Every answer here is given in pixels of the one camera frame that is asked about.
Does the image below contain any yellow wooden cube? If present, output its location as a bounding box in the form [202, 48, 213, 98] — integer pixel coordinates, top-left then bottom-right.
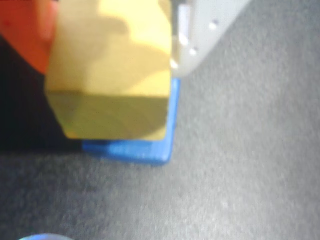
[44, 0, 174, 141]

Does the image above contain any blue wooden cube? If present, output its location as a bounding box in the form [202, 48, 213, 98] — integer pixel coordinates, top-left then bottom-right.
[81, 77, 181, 167]

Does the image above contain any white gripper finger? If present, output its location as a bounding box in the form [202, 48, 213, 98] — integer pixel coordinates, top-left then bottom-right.
[169, 0, 251, 77]

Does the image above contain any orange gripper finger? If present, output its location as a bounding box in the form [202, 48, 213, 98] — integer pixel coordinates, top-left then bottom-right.
[0, 0, 60, 75]

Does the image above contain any dark grey felt mat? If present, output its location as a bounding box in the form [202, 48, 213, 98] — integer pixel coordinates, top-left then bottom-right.
[0, 0, 320, 240]

